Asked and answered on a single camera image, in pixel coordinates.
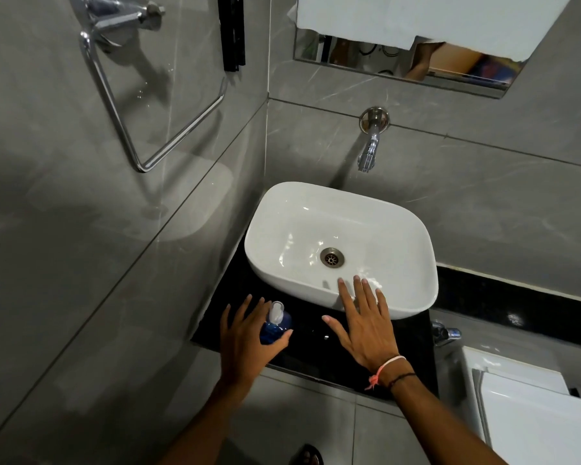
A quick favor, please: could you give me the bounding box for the person's right hand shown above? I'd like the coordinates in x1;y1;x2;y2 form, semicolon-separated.
322;276;413;376

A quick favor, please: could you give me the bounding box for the pink wrist thread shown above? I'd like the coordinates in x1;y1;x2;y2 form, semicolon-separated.
365;355;407;392

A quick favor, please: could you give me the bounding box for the white toilet cistern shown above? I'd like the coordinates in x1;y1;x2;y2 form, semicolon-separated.
457;346;571;446

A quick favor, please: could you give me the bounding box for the blue soap pump bottle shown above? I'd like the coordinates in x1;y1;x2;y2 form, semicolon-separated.
260;300;292;346

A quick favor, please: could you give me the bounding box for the white ceramic sink basin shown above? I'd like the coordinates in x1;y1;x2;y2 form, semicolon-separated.
244;181;439;321

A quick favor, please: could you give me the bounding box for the white cloth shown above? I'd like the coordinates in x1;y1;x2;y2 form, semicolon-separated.
295;0;575;62

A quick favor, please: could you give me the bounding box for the wall mirror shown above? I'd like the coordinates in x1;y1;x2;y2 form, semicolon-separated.
293;28;529;99

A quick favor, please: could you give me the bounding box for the black wall bracket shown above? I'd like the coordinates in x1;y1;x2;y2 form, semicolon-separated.
217;0;247;73

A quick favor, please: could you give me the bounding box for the black sandal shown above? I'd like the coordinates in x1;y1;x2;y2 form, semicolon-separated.
290;444;324;465

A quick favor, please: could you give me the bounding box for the chrome wall tap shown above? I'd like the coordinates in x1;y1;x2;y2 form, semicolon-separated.
357;107;391;174

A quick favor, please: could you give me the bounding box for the chrome towel ring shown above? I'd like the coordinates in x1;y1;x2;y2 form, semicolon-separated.
69;0;228;173

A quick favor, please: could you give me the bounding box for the metal sink drain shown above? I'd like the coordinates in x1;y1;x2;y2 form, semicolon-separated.
320;247;346;269

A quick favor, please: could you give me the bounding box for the person's left forearm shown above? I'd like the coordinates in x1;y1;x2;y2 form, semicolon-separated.
159;381;255;465

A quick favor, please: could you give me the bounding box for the white toilet lid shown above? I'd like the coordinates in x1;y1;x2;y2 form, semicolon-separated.
472;368;581;465

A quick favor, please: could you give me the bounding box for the person's right forearm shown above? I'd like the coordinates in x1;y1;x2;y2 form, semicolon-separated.
372;367;510;465

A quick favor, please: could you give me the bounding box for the chrome angle valve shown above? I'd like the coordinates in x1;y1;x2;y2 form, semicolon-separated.
431;320;463;347

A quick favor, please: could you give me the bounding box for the person's left hand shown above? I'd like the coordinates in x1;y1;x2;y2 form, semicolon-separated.
220;294;294;389

